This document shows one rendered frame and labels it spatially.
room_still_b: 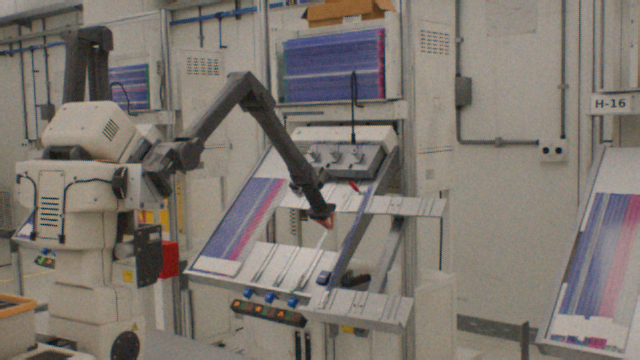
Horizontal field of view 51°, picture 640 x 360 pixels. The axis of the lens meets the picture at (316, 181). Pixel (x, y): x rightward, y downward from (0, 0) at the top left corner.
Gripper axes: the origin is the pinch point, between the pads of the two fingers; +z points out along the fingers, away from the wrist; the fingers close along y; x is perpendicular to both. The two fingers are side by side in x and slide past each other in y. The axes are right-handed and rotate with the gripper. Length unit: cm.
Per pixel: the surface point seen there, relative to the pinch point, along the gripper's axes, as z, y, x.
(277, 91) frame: -26, 47, -50
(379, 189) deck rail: -0.1, -10.5, -21.0
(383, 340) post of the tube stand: 18.2, -31.8, 30.2
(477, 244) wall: 136, 26, -119
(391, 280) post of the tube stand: 3.0, -34.1, 17.3
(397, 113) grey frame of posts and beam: -16, -12, -46
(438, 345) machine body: 83, -12, -13
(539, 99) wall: 67, -11, -169
